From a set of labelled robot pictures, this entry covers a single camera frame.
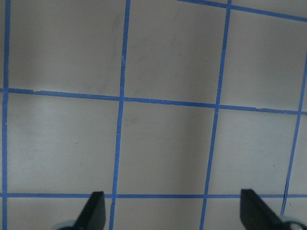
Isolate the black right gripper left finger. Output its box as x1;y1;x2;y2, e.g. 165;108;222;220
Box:
72;191;106;230

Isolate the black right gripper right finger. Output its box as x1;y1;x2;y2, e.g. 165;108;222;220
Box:
240;189;288;230

